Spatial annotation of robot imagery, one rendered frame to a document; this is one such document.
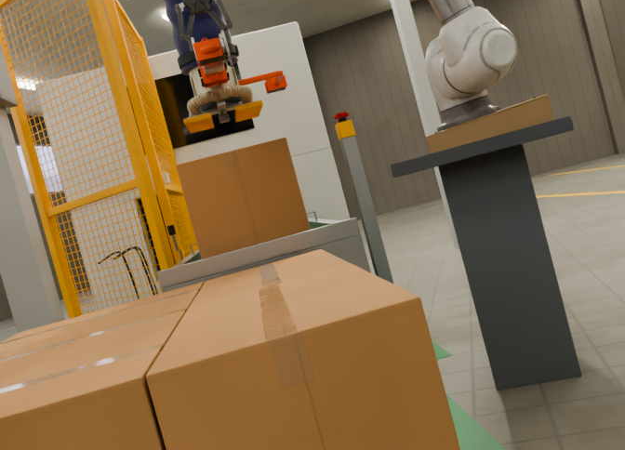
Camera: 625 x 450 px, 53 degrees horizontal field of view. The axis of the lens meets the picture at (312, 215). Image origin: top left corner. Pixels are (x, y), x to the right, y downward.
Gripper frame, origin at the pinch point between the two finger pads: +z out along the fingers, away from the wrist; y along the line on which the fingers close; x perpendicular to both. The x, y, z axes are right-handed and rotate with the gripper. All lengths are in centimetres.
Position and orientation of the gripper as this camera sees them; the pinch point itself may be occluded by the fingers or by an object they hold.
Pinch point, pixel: (211, 49)
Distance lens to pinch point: 188.0
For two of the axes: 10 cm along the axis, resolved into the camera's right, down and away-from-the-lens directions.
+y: -9.6, 2.6, -1.0
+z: 2.6, 9.6, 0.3
